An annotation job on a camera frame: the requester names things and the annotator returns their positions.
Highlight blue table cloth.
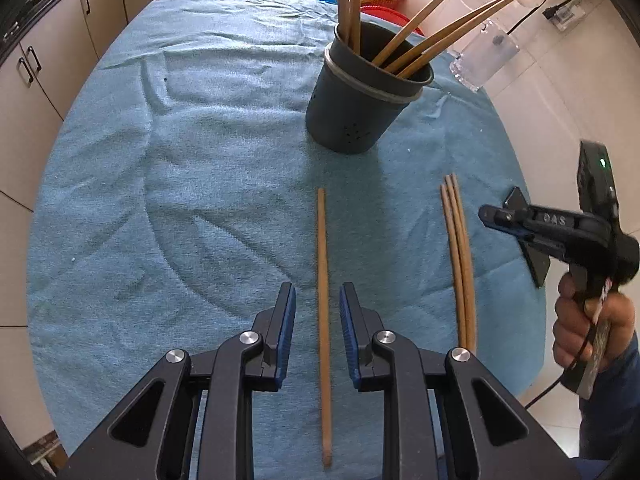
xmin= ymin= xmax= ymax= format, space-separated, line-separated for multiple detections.
xmin=27 ymin=0 xmax=547 ymax=480

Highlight black power cable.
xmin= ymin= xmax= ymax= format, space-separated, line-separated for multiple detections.
xmin=504 ymin=0 xmax=567 ymax=37

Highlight person's right hand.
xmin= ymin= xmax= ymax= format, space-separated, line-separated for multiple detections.
xmin=552 ymin=272 xmax=640 ymax=377

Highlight clear plastic wall container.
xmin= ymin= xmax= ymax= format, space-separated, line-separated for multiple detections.
xmin=448 ymin=20 xmax=522 ymax=92

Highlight red bin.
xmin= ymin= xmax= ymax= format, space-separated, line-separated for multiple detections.
xmin=360 ymin=1 xmax=427 ymax=37

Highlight beige kitchen cabinets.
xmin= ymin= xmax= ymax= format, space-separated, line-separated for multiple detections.
xmin=0 ymin=0 xmax=251 ymax=331

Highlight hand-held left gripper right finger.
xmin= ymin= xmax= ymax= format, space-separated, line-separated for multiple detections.
xmin=339 ymin=282 xmax=583 ymax=480

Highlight person's right forearm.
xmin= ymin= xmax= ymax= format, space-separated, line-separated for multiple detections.
xmin=579 ymin=327 xmax=640 ymax=461

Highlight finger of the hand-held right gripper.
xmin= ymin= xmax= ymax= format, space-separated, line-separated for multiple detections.
xmin=477 ymin=186 xmax=551 ymax=288

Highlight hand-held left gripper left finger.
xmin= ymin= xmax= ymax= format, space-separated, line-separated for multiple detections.
xmin=59 ymin=282 xmax=297 ymax=480

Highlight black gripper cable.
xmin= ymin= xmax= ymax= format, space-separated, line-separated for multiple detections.
xmin=522 ymin=325 xmax=597 ymax=409

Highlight wall power socket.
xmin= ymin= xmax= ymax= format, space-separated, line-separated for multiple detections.
xmin=542 ymin=0 xmax=592 ymax=32

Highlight dark grey chopstick holder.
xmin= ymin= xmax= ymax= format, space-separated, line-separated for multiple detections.
xmin=306 ymin=20 xmax=434 ymax=156

